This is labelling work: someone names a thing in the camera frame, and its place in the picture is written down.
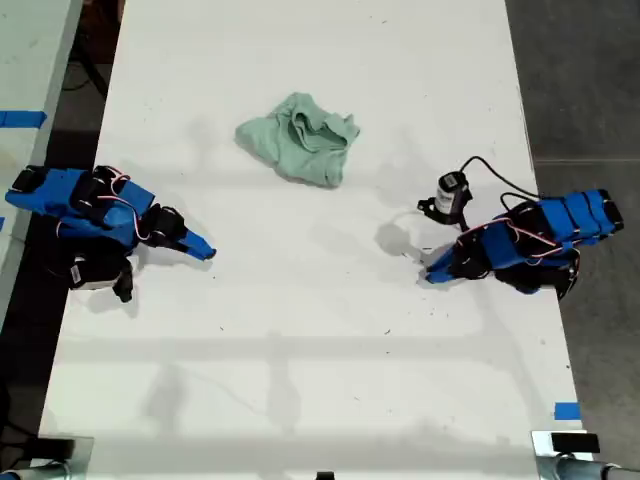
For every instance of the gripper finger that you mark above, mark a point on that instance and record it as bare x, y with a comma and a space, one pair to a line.
199, 242
187, 251
445, 261
440, 277

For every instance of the pale green t-shirt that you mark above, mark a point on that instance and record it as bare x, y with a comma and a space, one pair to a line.
300, 145

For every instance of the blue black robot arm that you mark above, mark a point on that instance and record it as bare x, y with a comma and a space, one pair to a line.
65, 195
575, 215

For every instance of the square blue tape piece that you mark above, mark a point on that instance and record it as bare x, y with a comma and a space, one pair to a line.
567, 411

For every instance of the long blue tape strip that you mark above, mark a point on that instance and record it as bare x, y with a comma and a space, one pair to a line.
20, 119

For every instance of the small black box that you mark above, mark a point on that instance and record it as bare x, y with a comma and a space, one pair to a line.
575, 443
52, 446

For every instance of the small black clip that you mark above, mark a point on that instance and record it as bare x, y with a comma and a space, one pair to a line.
325, 475

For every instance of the grey metal pipe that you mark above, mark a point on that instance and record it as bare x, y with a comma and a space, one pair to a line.
580, 469

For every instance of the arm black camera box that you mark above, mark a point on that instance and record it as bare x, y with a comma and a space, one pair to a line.
90, 272
451, 194

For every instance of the shiny metal bracket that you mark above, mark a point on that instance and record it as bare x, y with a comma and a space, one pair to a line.
82, 452
542, 450

